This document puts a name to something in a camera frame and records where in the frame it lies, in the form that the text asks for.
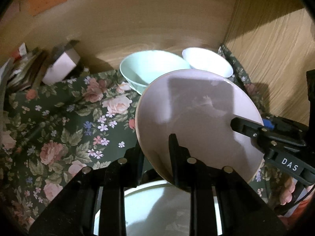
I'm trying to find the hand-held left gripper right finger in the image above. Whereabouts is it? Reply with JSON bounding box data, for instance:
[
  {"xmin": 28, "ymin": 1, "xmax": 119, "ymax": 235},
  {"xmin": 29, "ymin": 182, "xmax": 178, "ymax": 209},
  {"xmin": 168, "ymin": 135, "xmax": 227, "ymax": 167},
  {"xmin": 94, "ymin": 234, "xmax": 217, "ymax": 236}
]
[{"xmin": 169, "ymin": 133, "xmax": 287, "ymax": 236}]

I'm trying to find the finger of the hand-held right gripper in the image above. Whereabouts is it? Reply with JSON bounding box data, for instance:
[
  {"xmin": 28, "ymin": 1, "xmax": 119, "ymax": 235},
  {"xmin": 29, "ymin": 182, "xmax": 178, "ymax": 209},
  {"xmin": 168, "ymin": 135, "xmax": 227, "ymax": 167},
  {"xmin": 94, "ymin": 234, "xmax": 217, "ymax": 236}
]
[
  {"xmin": 262, "ymin": 115, "xmax": 309, "ymax": 133},
  {"xmin": 231, "ymin": 117, "xmax": 272, "ymax": 153}
]

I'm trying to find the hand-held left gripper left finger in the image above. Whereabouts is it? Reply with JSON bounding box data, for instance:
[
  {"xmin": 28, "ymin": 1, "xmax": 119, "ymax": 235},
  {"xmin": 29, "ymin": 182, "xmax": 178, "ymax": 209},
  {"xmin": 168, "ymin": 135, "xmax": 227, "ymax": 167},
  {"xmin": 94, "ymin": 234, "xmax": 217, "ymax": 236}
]
[{"xmin": 30, "ymin": 146, "xmax": 145, "ymax": 236}]

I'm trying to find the pink bowl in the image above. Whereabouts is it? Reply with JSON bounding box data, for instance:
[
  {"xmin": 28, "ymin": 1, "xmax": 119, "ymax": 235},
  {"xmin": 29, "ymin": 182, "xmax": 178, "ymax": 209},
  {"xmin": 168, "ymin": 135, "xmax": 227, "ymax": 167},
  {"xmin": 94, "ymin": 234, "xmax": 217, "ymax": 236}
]
[{"xmin": 135, "ymin": 69, "xmax": 265, "ymax": 194}]

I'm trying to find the white plate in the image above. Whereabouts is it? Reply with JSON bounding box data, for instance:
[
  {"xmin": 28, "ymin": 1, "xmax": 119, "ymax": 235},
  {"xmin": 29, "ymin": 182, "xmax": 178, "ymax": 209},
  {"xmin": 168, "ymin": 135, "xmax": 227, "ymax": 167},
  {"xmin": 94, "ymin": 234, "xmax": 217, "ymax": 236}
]
[{"xmin": 94, "ymin": 187, "xmax": 223, "ymax": 236}]

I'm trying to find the white bowl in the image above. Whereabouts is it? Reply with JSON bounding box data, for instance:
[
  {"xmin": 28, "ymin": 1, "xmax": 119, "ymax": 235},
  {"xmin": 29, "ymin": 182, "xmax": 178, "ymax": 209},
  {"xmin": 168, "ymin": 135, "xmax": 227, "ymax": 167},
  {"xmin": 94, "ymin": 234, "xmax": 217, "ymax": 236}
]
[{"xmin": 182, "ymin": 47, "xmax": 234, "ymax": 79}]

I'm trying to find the mint green bowl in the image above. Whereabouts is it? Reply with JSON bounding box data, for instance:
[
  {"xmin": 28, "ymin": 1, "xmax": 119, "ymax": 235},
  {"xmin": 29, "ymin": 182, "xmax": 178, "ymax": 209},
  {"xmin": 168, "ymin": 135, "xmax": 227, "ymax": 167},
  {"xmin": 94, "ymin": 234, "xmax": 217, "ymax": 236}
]
[{"xmin": 119, "ymin": 50, "xmax": 192, "ymax": 95}]

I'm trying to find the floral tablecloth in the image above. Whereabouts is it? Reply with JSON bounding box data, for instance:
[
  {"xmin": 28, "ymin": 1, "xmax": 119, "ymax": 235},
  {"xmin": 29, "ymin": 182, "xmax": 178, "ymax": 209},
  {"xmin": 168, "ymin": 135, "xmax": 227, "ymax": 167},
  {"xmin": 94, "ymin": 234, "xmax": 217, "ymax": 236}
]
[{"xmin": 0, "ymin": 45, "xmax": 303, "ymax": 229}]

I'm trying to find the small white paper box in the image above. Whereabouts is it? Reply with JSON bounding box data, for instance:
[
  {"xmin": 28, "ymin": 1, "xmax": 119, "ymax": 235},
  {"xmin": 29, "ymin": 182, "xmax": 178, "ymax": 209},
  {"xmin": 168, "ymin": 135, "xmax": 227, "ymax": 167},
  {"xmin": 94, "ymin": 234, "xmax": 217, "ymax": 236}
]
[{"xmin": 41, "ymin": 40, "xmax": 81, "ymax": 86}]

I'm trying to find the stack of small books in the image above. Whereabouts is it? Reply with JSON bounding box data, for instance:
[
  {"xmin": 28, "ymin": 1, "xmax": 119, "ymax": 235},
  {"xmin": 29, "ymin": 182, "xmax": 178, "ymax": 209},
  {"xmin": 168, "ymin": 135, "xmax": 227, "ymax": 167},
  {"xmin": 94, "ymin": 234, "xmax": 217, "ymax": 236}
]
[{"xmin": 0, "ymin": 48, "xmax": 51, "ymax": 92}]

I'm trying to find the red and white tube box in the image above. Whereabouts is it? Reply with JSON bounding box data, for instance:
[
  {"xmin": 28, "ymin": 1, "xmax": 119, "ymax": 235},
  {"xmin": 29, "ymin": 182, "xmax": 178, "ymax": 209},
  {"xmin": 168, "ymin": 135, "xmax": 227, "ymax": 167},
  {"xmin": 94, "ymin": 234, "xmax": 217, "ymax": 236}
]
[{"xmin": 12, "ymin": 43, "xmax": 27, "ymax": 61}]

